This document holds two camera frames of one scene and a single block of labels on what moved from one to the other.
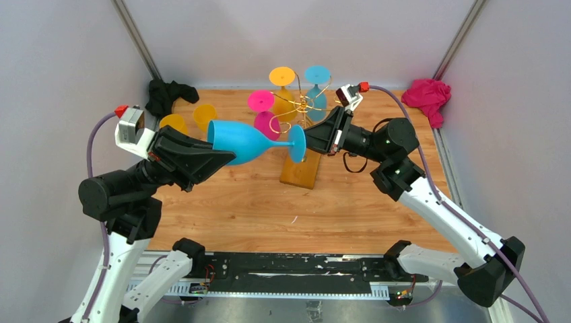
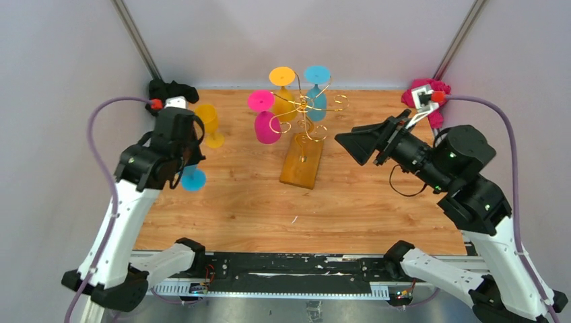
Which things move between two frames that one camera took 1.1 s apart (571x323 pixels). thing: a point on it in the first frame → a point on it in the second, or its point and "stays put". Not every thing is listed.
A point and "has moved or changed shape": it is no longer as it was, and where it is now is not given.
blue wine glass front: [246, 143] has moved or changed shape
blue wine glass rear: [316, 98] stays put
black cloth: [162, 95] stays put
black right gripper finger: [322, 142] → [361, 145]
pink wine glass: [262, 101] stays put
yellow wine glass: [285, 103] stays put
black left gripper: [194, 161] → [197, 155]
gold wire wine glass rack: [301, 165] stays put
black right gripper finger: [328, 127] → [363, 141]
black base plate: [299, 272] stays put
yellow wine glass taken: [203, 114] stays put
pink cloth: [430, 95] stays put
